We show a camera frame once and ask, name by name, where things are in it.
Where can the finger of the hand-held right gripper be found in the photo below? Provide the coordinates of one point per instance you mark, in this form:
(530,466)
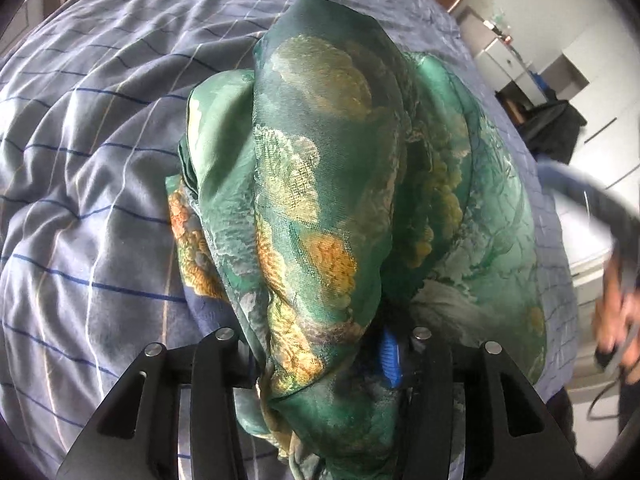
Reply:
(580,187)

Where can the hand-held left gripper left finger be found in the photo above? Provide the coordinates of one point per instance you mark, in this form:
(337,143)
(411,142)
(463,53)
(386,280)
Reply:
(220,360)

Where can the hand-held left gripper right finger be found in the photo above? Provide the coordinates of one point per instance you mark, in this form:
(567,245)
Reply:
(390,360)

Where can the green printed padded jacket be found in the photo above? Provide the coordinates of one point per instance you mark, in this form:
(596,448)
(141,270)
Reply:
(325,185)

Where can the person's right hand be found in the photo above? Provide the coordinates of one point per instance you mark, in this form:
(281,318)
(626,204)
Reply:
(612,310)

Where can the black coat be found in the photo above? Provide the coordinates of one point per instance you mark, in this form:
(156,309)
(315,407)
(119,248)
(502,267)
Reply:
(555,130)

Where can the white wardrobe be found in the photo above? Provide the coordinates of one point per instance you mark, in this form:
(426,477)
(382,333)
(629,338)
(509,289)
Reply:
(610,100)

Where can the white desk with drawers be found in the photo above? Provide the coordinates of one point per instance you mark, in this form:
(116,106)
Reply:
(500,60)

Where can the blue striped duvet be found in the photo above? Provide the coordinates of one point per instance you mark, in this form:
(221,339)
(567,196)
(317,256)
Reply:
(100,160)

